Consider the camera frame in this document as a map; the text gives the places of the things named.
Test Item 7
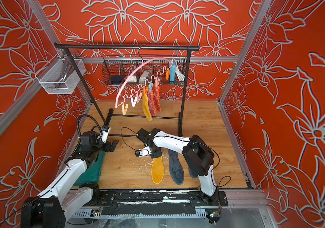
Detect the yellow insole front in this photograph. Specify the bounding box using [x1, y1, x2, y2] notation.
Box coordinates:
[151, 157, 165, 184]

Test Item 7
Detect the yellow insole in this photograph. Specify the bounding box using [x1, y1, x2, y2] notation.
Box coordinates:
[142, 94, 152, 121]
[151, 157, 165, 184]

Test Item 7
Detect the dark grey insole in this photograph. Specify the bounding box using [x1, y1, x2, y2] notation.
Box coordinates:
[168, 149, 184, 185]
[188, 167, 198, 179]

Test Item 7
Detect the dark grey insole front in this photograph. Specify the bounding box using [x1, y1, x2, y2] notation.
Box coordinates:
[188, 167, 198, 179]

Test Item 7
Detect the red insole front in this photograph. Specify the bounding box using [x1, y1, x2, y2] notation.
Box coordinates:
[147, 92, 157, 116]

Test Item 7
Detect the red insole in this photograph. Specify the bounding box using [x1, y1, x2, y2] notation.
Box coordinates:
[147, 92, 157, 116]
[153, 85, 161, 112]

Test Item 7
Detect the pink clip hanger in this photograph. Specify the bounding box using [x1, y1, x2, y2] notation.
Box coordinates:
[115, 56, 174, 116]

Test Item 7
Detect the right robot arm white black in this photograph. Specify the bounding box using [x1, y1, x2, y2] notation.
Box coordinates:
[135, 128, 217, 197]

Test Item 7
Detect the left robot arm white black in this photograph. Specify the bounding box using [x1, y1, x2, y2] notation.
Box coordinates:
[20, 131, 118, 228]

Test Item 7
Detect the green plastic tool case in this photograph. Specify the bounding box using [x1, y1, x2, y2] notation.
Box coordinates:
[73, 152, 106, 186]

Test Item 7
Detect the red insole rear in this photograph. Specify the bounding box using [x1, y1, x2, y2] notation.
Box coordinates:
[153, 85, 161, 112]

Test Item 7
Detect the dark blue round item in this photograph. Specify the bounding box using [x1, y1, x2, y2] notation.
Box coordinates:
[110, 75, 122, 85]

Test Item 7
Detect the white box in basket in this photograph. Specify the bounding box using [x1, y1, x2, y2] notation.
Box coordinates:
[125, 75, 137, 84]

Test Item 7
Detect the grey item in basket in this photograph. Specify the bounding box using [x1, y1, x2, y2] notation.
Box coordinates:
[139, 70, 152, 84]

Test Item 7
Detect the light blue box in basket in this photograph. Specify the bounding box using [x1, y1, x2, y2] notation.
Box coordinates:
[169, 60, 176, 85]

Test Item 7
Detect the black metal clothes rack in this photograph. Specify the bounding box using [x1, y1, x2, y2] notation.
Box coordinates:
[53, 42, 200, 137]

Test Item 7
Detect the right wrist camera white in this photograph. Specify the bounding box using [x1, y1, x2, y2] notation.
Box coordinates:
[135, 147, 152, 157]

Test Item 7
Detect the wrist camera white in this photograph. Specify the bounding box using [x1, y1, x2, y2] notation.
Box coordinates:
[135, 147, 152, 157]
[101, 125, 111, 143]

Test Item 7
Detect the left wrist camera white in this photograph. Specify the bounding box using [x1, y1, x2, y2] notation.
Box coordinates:
[101, 125, 111, 143]

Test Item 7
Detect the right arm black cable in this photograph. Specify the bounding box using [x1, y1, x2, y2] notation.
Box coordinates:
[120, 127, 140, 152]

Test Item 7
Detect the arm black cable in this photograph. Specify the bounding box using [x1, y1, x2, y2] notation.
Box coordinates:
[76, 114, 103, 140]
[120, 127, 140, 152]

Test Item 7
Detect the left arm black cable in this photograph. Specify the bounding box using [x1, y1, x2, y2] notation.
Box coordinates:
[76, 114, 103, 140]

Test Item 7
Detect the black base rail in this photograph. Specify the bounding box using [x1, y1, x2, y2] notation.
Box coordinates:
[81, 189, 228, 217]

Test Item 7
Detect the white cable in basket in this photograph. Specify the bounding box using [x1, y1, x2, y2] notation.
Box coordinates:
[176, 68, 186, 83]

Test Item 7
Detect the black wire wall basket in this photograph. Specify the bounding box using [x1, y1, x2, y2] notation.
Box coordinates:
[102, 55, 186, 86]

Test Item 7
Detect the white mesh wall basket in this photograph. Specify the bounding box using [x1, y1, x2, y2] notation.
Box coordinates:
[36, 57, 80, 95]

